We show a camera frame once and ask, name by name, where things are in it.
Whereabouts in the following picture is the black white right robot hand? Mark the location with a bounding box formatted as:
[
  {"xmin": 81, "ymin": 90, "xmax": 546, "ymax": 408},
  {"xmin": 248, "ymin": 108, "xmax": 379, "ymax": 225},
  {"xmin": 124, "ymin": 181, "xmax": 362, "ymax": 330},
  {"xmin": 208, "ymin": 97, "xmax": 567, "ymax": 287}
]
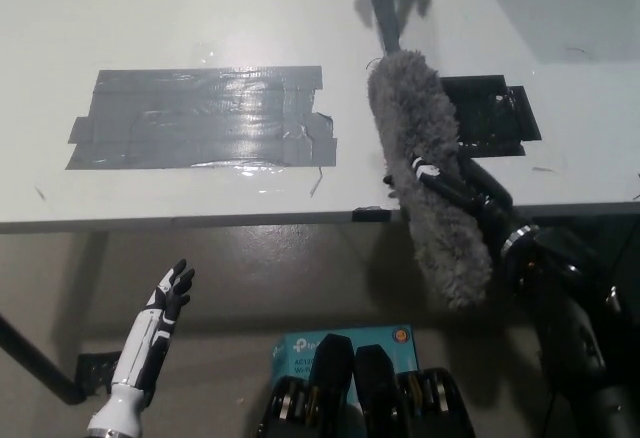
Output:
[{"xmin": 410, "ymin": 155, "xmax": 540, "ymax": 253}]

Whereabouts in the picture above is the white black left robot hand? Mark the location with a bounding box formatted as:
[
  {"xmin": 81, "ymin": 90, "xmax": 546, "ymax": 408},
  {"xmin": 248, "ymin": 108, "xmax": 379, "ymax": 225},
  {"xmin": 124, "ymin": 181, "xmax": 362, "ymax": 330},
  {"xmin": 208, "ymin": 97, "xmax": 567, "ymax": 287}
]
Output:
[{"xmin": 109, "ymin": 258, "xmax": 197, "ymax": 391}]

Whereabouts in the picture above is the grey fluffy duster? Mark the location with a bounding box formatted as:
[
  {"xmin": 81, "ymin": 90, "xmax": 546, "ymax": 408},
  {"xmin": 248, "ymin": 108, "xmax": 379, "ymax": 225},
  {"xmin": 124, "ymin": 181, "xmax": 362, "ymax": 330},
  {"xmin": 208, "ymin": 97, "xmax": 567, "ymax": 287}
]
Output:
[{"xmin": 362, "ymin": 0, "xmax": 495, "ymax": 313}]

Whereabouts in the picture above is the black tape patch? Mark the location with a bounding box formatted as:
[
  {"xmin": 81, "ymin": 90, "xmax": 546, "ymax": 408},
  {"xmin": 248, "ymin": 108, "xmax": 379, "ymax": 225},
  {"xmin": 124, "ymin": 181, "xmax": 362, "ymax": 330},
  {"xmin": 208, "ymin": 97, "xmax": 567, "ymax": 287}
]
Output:
[{"xmin": 439, "ymin": 74, "xmax": 543, "ymax": 160}]

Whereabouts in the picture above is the black table leg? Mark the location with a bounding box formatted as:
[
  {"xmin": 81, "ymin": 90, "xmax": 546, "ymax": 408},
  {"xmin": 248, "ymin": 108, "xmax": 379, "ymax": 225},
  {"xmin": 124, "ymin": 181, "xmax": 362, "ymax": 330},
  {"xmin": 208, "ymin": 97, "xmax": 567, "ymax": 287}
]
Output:
[{"xmin": 0, "ymin": 312, "xmax": 87, "ymax": 406}]

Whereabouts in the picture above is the teal router box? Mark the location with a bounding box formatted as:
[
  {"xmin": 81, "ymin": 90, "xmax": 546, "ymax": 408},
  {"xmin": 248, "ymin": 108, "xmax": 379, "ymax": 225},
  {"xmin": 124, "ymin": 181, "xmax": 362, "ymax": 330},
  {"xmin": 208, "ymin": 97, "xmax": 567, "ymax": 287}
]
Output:
[{"xmin": 271, "ymin": 324, "xmax": 416, "ymax": 394}]

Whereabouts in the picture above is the grey duct tape patch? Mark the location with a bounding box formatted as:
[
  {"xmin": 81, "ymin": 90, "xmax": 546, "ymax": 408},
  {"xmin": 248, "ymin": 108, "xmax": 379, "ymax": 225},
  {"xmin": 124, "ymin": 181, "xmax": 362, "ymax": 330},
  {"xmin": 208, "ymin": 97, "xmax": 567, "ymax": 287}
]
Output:
[{"xmin": 63, "ymin": 65, "xmax": 339, "ymax": 172}]

